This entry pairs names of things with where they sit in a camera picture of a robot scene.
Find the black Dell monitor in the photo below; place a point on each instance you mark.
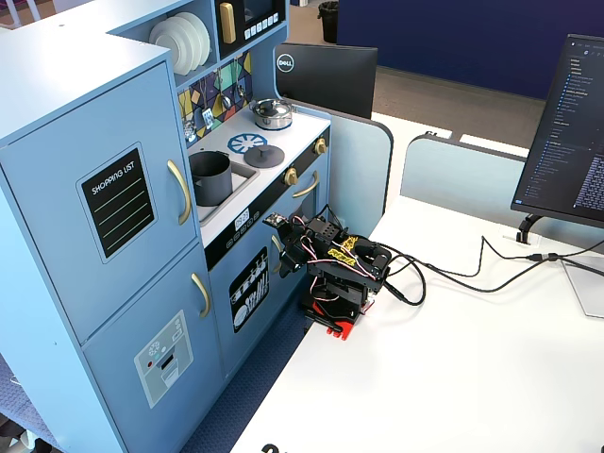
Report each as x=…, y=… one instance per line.
x=330, y=80

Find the silver toy spoon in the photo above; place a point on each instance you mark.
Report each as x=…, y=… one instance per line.
x=240, y=92

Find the light blue desk divider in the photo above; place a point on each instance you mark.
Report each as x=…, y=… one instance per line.
x=370, y=160
x=462, y=179

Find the white metal frame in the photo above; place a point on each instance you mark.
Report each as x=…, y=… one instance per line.
x=28, y=9

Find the gray toy pot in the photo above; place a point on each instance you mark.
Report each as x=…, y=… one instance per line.
x=212, y=186

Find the white toy sink basin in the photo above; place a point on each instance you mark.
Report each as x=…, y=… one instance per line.
x=243, y=181

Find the gold stove knob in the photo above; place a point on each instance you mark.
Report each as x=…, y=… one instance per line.
x=321, y=145
x=290, y=176

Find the silver toy ladle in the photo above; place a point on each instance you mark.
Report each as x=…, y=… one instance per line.
x=226, y=103

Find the blue wooden toy kitchen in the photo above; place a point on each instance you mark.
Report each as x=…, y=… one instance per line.
x=47, y=94

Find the black curved object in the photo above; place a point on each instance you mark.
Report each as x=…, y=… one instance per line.
x=271, y=448

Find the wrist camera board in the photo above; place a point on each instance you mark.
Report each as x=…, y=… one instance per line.
x=275, y=220

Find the red printed base mount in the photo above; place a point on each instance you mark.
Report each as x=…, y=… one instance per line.
x=347, y=330

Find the monitor with dark screen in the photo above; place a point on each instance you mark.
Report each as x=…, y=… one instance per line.
x=566, y=132

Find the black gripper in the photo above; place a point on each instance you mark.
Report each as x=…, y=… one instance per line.
x=289, y=259

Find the gray flat plate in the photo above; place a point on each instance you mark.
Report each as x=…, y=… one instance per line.
x=590, y=288

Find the black monitor stand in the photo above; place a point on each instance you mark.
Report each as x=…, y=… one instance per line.
x=524, y=231

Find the gray pot lid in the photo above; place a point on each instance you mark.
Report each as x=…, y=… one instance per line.
x=264, y=156

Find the black trash bin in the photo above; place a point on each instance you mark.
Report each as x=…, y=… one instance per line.
x=329, y=21

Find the white toy plate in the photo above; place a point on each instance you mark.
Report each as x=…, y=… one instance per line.
x=191, y=33
x=204, y=33
x=165, y=45

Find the toy microwave black panel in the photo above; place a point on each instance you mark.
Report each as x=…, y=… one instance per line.
x=257, y=14

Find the silver toy pot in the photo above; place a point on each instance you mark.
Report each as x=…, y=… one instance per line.
x=273, y=123

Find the silver toy spatula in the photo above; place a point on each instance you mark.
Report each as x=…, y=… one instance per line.
x=207, y=118

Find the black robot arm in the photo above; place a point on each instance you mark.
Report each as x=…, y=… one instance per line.
x=363, y=255

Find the black table clamp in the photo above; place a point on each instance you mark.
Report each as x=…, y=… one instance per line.
x=330, y=325

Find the silver toy strainer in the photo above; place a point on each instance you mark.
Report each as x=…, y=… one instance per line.
x=189, y=132

